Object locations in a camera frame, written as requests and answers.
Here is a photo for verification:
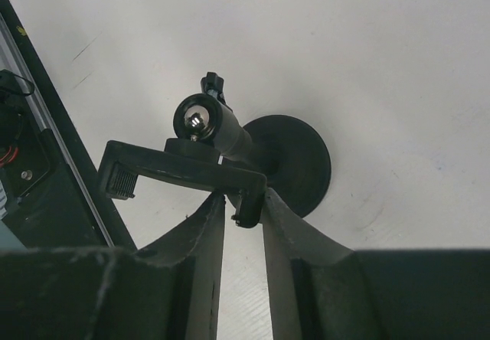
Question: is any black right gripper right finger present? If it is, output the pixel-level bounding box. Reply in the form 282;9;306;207
262;191;489;339

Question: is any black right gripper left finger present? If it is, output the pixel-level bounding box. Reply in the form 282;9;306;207
1;192;225;339

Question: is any black round-base phone holder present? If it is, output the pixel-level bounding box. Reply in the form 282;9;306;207
98;72;332;228

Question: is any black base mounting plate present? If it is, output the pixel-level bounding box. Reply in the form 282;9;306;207
1;0;136;251

